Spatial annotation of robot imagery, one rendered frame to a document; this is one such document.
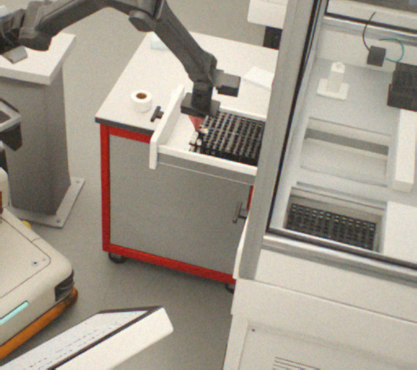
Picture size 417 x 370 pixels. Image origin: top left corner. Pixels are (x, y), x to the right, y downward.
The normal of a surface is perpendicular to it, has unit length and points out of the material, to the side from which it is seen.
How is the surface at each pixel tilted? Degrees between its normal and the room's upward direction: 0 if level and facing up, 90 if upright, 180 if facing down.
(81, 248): 1
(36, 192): 90
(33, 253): 0
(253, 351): 90
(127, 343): 40
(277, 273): 90
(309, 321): 90
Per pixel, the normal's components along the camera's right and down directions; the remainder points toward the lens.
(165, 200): -0.25, 0.63
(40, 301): 0.75, 0.48
